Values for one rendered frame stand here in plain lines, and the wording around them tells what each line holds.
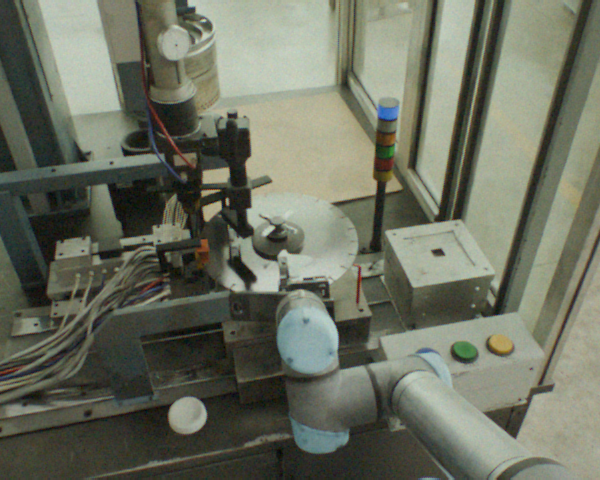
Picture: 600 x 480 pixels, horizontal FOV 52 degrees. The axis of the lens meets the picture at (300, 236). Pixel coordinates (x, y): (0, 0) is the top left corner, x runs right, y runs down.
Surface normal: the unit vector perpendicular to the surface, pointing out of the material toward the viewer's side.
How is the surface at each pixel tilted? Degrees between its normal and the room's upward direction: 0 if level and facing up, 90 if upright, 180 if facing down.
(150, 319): 90
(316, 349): 57
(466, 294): 90
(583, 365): 0
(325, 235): 0
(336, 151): 0
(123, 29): 90
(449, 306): 90
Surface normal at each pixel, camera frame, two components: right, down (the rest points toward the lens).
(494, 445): -0.26, -0.95
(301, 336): 0.07, 0.14
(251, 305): -0.47, 0.12
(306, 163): -0.01, -0.76
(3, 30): 0.22, 0.64
